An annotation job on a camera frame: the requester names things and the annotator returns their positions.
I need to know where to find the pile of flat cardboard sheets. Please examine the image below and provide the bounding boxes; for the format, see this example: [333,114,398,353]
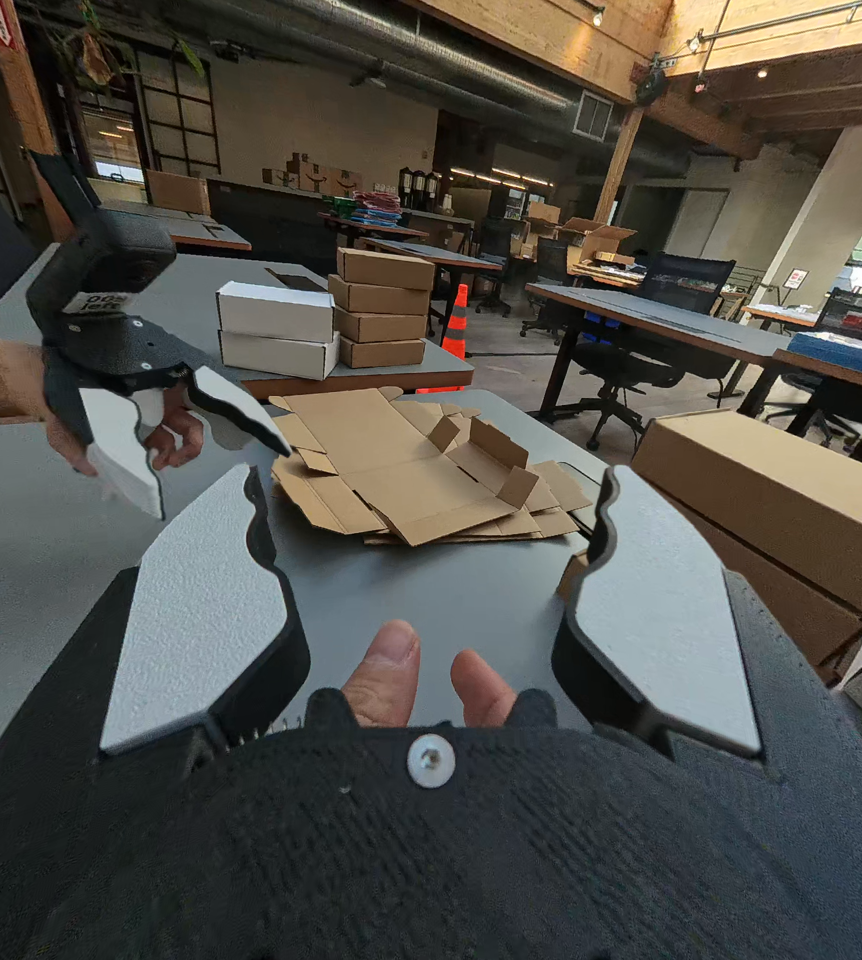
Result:
[272,401,595,549]

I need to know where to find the person's right hand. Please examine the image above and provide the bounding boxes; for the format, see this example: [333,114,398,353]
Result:
[341,619,519,730]

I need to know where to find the white cardboard box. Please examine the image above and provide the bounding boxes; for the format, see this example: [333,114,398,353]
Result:
[218,328,342,381]
[215,280,336,345]

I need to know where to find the hanging green plant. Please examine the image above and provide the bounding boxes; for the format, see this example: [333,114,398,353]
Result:
[41,0,207,95]

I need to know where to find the black grid window door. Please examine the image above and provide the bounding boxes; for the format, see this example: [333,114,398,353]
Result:
[134,52,222,177]

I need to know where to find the person's left hand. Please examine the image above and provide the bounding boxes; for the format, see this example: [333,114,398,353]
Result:
[26,348,207,477]

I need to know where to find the round metal air duct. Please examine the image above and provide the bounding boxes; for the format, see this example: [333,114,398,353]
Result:
[168,0,690,177]

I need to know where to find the closed brown cardboard box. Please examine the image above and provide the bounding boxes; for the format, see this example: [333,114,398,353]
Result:
[146,168,212,217]

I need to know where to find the long grey table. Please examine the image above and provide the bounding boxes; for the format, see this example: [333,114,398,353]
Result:
[524,281,792,421]

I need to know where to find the wood-edged table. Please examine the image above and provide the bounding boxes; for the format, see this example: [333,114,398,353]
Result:
[101,198,253,252]
[362,236,503,324]

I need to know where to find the orange traffic cone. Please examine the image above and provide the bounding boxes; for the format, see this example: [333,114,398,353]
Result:
[416,283,471,395]

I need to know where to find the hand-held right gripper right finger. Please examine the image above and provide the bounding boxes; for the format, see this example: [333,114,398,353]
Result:
[551,463,765,760]

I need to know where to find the row of drink dispensers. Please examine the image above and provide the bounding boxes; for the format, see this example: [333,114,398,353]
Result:
[398,168,439,211]

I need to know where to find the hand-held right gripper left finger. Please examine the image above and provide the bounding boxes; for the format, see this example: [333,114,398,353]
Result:
[98,462,312,757]

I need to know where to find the wooden post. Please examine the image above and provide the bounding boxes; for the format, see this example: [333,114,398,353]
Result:
[0,0,75,241]
[592,105,645,225]

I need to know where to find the stack of colourful cloths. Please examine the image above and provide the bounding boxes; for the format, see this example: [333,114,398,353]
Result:
[333,189,403,226]

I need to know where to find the black office chair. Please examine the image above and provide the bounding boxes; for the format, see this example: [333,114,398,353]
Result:
[572,341,690,451]

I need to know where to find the stacked brown shipping boxes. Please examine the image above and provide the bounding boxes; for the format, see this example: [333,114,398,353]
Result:
[262,152,364,198]

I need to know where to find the grey table wooden edge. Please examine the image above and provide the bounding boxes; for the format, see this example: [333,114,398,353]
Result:
[0,243,475,402]

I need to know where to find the small brown cardboard box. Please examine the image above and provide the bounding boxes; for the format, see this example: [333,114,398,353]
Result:
[338,335,427,369]
[336,247,436,291]
[333,303,429,344]
[327,274,432,316]

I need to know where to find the large brown cardboard box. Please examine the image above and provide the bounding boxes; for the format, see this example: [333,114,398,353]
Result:
[632,408,862,616]
[656,487,862,669]

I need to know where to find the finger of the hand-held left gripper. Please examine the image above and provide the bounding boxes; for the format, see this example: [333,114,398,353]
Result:
[77,386,167,521]
[185,365,294,457]

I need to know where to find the open brown cardboard box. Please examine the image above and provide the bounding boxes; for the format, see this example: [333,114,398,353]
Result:
[558,216,638,265]

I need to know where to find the white vent grille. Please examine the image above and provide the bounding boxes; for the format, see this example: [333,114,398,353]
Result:
[572,90,615,140]

